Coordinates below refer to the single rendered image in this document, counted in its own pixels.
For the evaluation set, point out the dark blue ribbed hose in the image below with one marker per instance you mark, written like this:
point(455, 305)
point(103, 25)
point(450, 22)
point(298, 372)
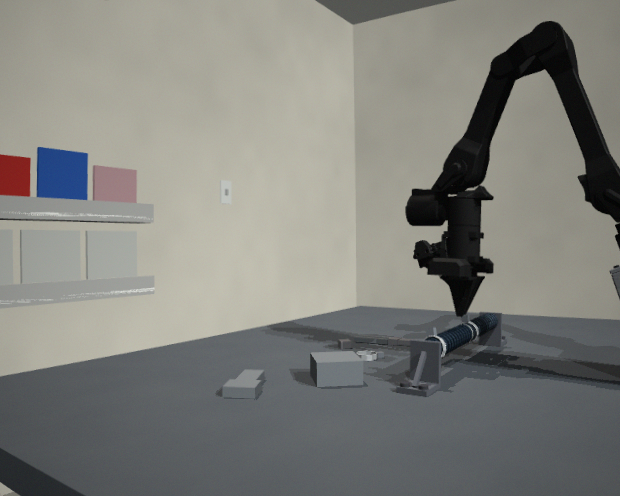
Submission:
point(429, 351)

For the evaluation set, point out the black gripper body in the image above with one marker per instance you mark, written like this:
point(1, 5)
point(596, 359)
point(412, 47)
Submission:
point(463, 249)

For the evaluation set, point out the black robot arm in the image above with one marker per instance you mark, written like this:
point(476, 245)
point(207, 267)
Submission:
point(555, 51)

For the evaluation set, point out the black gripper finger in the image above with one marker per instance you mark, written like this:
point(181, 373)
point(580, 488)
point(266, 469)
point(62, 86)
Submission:
point(461, 289)
point(477, 285)

